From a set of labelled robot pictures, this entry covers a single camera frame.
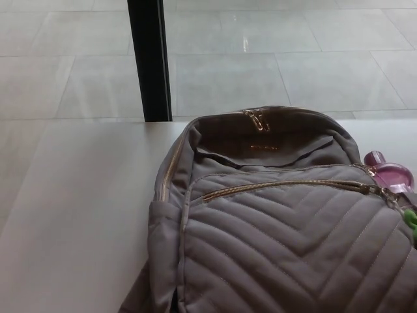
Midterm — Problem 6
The purple transparent bottle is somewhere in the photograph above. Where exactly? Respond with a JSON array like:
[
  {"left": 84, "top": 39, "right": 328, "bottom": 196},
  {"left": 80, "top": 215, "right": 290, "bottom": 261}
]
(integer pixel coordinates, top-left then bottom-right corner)
[{"left": 363, "top": 150, "right": 416, "bottom": 196}]

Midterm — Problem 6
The green plush keychain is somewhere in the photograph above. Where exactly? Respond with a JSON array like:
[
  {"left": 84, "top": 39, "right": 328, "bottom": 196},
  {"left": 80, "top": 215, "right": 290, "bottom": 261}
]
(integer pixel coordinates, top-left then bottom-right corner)
[{"left": 386, "top": 191, "right": 417, "bottom": 245}]

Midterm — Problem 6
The black vertical window post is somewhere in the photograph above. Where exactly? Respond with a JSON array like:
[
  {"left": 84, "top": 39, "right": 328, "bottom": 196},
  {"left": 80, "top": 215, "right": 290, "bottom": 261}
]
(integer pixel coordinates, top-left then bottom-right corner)
[{"left": 126, "top": 0, "right": 173, "bottom": 123}]

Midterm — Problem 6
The grey quilted backpack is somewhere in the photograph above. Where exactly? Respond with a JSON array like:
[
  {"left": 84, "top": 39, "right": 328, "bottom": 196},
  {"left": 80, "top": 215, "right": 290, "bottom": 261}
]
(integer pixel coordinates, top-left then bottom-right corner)
[{"left": 117, "top": 104, "right": 417, "bottom": 313}]

